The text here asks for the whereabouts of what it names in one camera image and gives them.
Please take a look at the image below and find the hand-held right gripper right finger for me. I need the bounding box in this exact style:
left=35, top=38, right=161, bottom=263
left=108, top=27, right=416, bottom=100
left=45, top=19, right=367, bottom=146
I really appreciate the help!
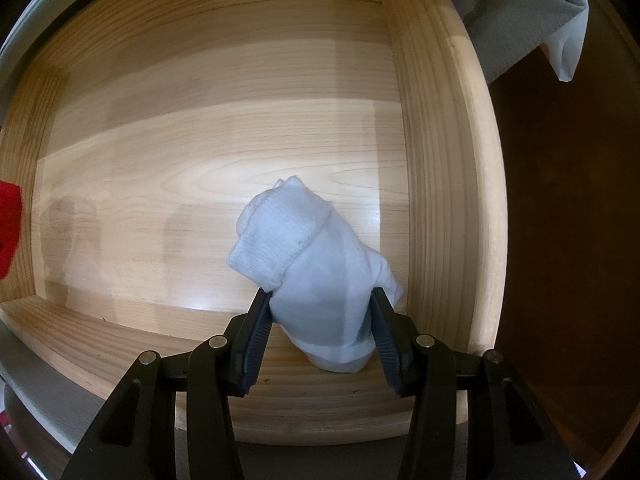
left=369, top=287, right=583, bottom=480

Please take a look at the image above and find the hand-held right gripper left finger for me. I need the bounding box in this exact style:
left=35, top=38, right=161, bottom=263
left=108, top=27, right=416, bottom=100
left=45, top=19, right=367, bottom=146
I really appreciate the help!
left=60, top=287, right=273, bottom=480

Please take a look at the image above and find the white sock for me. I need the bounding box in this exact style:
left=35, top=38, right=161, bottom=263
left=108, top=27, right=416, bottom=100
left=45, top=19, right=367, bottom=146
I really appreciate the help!
left=226, top=175, right=406, bottom=375

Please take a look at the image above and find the wooden drawer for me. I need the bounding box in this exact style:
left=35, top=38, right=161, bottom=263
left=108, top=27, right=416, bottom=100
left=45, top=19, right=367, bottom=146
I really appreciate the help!
left=0, top=0, right=508, bottom=466

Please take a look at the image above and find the red underwear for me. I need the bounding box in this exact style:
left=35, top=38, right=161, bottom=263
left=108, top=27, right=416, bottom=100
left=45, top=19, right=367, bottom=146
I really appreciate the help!
left=0, top=180, right=23, bottom=278

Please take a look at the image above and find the grey textured cloth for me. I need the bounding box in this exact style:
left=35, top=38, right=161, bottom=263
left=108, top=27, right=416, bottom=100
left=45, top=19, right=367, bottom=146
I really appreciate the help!
left=460, top=0, right=591, bottom=83

